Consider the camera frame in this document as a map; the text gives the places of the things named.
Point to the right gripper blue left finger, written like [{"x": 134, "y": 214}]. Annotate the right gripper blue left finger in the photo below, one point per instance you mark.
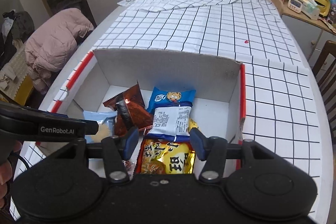
[{"x": 115, "y": 150}]

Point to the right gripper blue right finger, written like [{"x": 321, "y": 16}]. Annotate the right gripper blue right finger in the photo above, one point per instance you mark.
[{"x": 212, "y": 151}]

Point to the small red candy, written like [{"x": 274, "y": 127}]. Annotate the small red candy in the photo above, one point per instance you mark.
[{"x": 130, "y": 166}]

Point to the light blue biscuit packet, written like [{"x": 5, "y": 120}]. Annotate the light blue biscuit packet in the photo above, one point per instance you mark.
[{"x": 105, "y": 123}]

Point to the red brown triangular snack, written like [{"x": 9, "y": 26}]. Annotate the red brown triangular snack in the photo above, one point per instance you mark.
[{"x": 131, "y": 111}]

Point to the red yellow snack bag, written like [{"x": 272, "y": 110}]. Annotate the red yellow snack bag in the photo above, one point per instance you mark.
[{"x": 165, "y": 157}]

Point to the white label snack packet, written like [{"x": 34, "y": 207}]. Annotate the white label snack packet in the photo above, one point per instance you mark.
[{"x": 171, "y": 124}]

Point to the blue cookie packet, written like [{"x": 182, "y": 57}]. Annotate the blue cookie packet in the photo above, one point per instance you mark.
[{"x": 161, "y": 98}]

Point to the person's left hand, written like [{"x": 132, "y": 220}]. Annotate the person's left hand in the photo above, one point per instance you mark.
[{"x": 6, "y": 179}]

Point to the red cardboard box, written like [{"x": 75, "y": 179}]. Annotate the red cardboard box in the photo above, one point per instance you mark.
[{"x": 219, "y": 103}]

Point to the pink puffer jacket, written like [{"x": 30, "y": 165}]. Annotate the pink puffer jacket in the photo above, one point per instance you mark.
[{"x": 50, "y": 47}]

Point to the white checkered tablecloth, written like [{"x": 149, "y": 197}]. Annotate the white checkered tablecloth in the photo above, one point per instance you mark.
[{"x": 268, "y": 176}]

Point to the wooden chair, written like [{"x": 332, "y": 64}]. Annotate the wooden chair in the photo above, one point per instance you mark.
[{"x": 326, "y": 82}]

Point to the white digital timer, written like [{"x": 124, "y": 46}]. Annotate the white digital timer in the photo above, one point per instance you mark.
[{"x": 295, "y": 5}]

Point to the tissue box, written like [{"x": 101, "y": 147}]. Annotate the tissue box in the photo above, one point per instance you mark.
[{"x": 310, "y": 9}]

